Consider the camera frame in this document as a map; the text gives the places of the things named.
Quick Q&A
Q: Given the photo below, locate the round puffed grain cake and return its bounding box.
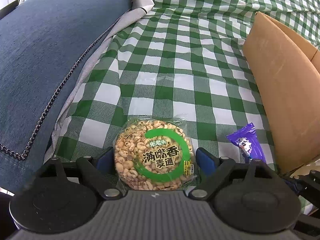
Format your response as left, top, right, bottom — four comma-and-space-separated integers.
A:
114, 116, 198, 191

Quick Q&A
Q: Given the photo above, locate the purple candy wrapper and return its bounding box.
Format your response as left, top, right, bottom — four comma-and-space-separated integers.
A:
227, 122, 266, 163

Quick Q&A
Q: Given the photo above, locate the open cardboard box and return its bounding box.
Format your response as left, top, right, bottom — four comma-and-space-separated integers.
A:
243, 12, 319, 174

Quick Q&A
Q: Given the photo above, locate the green white checkered cloth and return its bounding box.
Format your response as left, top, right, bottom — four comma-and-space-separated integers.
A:
53, 0, 319, 167

